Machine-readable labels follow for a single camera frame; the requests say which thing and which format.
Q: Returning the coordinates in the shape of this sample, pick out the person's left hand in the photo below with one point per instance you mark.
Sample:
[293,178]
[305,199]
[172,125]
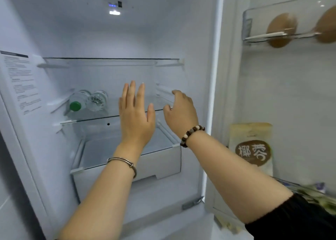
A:
[135,121]

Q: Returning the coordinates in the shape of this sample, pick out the person's right hand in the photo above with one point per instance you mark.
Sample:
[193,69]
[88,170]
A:
[183,116]

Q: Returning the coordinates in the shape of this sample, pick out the coconut snack pouch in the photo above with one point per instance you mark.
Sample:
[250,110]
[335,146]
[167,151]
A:
[252,150]

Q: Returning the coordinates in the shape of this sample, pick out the white refrigerator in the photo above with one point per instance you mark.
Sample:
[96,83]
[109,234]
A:
[183,24]

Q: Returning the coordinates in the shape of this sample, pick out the small blue yellow packet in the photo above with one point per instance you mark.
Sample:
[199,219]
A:
[320,187]

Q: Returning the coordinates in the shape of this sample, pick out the gold candies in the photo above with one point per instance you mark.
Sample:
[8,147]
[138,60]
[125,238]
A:
[325,203]

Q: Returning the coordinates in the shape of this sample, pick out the person's right forearm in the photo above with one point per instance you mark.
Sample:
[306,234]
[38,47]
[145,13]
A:
[236,174]

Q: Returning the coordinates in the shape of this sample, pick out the person's left forearm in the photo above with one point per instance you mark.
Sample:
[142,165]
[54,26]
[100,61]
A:
[105,200]

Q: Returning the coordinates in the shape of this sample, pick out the person's black right sleeve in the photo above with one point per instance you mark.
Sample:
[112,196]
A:
[294,221]

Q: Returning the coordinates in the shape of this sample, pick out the silver bangle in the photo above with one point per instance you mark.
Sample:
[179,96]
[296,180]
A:
[130,164]

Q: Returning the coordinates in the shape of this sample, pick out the white crisper drawer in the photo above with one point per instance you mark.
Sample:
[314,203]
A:
[157,163]

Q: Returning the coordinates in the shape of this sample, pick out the brown eggs in door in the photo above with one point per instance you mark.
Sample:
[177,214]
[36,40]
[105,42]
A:
[257,24]

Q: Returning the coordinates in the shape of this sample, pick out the white instruction label sticker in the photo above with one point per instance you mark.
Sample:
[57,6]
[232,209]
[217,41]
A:
[21,82]

